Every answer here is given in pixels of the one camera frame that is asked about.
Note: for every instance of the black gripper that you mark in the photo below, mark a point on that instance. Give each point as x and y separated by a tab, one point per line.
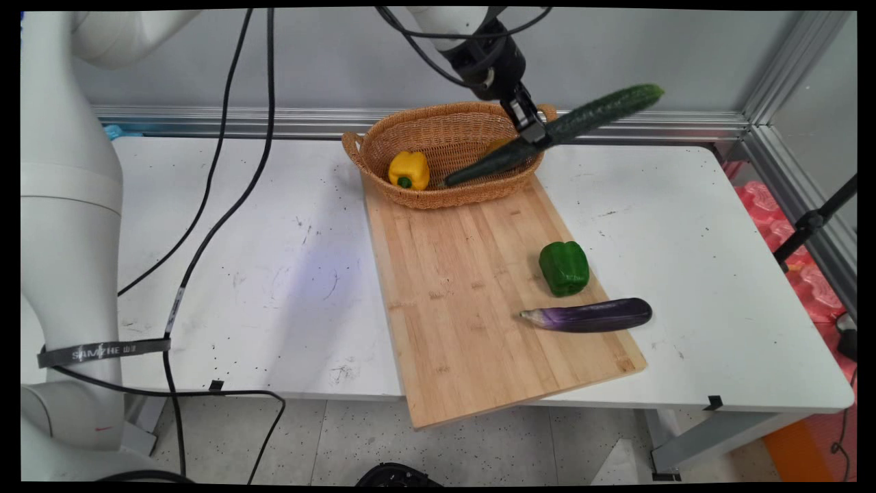
491	63

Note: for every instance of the long green cucumber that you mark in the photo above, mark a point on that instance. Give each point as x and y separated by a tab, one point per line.
602	109

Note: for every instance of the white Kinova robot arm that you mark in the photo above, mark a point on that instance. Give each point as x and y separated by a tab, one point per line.
68	239

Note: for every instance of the orange vegetable piece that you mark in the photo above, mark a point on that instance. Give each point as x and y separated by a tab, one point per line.
497	145

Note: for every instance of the woven wicker basket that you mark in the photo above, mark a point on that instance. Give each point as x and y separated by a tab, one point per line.
438	130

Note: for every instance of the yellow bell pepper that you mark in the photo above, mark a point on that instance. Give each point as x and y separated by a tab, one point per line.
409	168

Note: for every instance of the green bell pepper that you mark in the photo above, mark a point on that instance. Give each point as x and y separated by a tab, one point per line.
564	267

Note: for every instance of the bamboo cutting board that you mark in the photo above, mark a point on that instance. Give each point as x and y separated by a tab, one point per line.
479	294

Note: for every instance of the purple eggplant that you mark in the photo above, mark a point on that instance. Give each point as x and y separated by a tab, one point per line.
595	315

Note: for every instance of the black tripod stand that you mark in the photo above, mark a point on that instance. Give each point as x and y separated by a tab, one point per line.
811	220

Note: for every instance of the red foam mat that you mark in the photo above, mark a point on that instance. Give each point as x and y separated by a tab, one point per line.
807	274

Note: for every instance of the grey metal table leg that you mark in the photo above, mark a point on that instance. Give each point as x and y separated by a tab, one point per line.
712	438

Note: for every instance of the black round device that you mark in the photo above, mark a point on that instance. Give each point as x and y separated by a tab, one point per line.
397	475

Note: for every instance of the blue cloth scrap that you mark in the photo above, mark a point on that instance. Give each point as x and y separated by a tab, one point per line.
113	131

